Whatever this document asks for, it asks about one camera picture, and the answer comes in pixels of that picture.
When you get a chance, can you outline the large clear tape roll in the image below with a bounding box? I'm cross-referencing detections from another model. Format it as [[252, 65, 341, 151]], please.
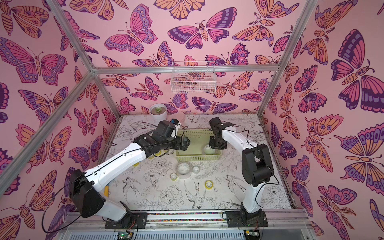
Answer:
[[176, 162, 192, 179], [203, 145, 216, 155]]

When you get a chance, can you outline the pale green perforated storage basket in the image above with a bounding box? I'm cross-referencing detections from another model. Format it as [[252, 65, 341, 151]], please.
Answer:
[[174, 129, 222, 162]]

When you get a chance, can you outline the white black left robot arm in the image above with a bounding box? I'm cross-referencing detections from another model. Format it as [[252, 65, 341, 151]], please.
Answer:
[[69, 119, 191, 222]]

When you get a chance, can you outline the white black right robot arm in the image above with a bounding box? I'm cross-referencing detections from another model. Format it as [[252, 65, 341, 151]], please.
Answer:
[[209, 117, 275, 215]]

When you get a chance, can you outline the yellow tape roll cluster middle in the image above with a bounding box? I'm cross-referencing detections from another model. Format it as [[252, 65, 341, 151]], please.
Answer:
[[154, 151, 163, 157]]

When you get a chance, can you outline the small clear tape roll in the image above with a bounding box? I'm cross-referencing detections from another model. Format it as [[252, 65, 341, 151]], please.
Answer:
[[192, 166, 200, 174]]

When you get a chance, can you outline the yellow tape roll front right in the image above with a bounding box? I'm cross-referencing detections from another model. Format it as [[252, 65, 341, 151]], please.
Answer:
[[205, 180, 214, 190]]

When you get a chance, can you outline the white pot with plant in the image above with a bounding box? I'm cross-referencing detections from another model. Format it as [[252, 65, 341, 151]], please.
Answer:
[[150, 104, 167, 123]]

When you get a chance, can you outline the blue yellow garden fork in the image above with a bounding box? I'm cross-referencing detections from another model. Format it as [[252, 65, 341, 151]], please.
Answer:
[[104, 186, 109, 197]]

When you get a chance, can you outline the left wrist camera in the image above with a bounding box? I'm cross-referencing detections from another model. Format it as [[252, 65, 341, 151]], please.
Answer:
[[162, 119, 180, 134]]

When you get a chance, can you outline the white wire wall basket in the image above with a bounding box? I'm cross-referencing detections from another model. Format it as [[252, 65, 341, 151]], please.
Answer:
[[169, 61, 217, 94]]

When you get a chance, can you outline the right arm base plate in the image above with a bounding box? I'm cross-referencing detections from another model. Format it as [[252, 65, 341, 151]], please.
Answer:
[[226, 210, 269, 228]]

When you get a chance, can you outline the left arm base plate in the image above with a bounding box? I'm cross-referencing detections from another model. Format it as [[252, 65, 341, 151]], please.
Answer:
[[105, 212, 148, 230]]

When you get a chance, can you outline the aluminium front rail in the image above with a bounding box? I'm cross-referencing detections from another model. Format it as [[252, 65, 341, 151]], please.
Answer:
[[56, 209, 317, 240]]

